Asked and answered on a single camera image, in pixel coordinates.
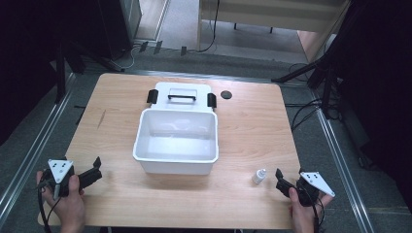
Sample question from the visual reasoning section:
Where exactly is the dark curtain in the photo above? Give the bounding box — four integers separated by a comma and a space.
0, 0, 101, 147
333, 0, 412, 213

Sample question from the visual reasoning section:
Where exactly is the black floor cable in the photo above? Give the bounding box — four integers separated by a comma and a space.
284, 62, 325, 132

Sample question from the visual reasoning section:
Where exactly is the small white bottle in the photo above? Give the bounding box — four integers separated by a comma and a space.
252, 168, 267, 185

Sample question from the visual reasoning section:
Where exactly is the black tripod stand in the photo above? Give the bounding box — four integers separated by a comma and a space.
271, 48, 344, 119

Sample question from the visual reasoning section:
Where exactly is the aluminium floor rail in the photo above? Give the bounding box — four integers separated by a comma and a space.
0, 73, 77, 226
309, 88, 377, 233

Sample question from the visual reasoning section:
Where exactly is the white plastic storage box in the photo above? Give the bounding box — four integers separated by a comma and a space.
132, 108, 220, 177

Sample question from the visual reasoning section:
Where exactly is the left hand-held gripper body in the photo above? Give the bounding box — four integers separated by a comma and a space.
41, 157, 81, 199

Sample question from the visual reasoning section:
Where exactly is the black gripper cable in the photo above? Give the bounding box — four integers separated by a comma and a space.
309, 190, 326, 233
36, 179, 62, 233

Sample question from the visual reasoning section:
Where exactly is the person's right hand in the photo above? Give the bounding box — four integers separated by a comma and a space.
288, 186, 334, 233

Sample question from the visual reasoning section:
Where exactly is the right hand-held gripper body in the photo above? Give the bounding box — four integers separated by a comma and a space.
294, 170, 336, 208

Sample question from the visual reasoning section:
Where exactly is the black hanging cable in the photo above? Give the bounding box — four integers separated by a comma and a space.
195, 0, 222, 53

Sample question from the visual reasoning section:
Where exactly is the dark cabinet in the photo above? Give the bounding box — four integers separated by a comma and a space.
96, 0, 144, 60

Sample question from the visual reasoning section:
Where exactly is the white lid with black handle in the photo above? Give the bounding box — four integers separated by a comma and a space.
146, 81, 218, 114

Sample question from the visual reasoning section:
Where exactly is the white floor cable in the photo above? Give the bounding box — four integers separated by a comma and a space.
115, 45, 139, 71

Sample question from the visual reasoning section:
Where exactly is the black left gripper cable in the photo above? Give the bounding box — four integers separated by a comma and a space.
36, 179, 62, 233

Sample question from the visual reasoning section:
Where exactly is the person's left hand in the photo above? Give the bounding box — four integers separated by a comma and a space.
35, 170, 86, 233

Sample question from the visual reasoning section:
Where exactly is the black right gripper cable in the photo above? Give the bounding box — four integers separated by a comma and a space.
309, 190, 326, 233

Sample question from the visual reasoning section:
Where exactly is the black metal stand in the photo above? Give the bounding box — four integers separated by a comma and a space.
52, 38, 125, 105

